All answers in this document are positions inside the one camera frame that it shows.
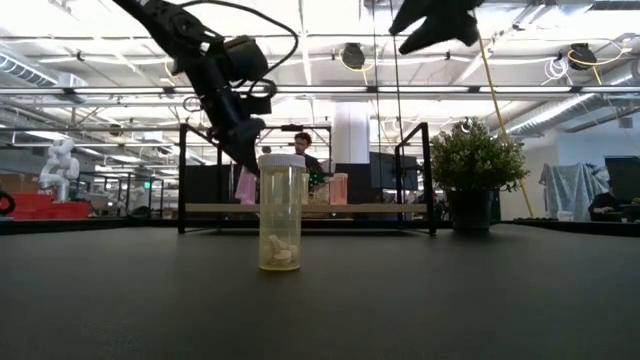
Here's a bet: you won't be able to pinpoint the person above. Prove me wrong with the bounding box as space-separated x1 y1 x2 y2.
587 187 626 222
293 131 327 201

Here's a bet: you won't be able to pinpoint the long yellow cable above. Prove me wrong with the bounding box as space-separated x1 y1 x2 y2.
477 34 535 219

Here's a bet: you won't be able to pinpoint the silver ventilation duct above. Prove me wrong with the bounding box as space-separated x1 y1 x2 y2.
502 59 640 139
0 49 89 104

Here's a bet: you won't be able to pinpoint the thin black hanging cable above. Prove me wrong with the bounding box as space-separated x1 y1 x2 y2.
393 49 404 131
371 0 381 151

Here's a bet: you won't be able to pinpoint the green plant in black pot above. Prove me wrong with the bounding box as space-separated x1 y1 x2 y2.
429 117 530 232

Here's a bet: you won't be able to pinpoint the wooden shelf black metal frame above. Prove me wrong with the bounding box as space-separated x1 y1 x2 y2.
177 122 438 236

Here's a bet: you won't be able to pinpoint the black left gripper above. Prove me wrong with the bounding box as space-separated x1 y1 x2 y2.
192 47 274 176

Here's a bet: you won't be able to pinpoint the long ceiling light bar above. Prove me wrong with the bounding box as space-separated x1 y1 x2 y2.
0 84 640 96

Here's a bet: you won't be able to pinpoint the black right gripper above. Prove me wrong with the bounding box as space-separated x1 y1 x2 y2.
388 0 486 55

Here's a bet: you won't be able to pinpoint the red crates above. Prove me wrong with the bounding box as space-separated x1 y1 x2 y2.
9 192 93 221

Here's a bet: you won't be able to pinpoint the grey draped cloth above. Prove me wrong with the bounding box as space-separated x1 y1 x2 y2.
538 161 622 221

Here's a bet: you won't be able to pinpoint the white coiled cable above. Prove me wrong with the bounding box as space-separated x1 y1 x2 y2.
542 53 572 85

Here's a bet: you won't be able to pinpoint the black ceiling cable reel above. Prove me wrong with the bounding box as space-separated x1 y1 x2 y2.
569 42 599 70
341 42 366 70

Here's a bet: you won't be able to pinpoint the black partition panel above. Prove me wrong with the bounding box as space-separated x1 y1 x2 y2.
346 162 372 204
184 163 237 204

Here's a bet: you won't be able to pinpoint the white column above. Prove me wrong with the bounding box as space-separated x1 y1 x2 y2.
332 102 372 165

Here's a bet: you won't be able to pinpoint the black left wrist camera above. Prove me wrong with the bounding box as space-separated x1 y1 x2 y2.
222 34 271 84

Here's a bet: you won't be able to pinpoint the purple pill bottle white cap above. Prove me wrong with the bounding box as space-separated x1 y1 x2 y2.
234 167 251 205
244 172 259 205

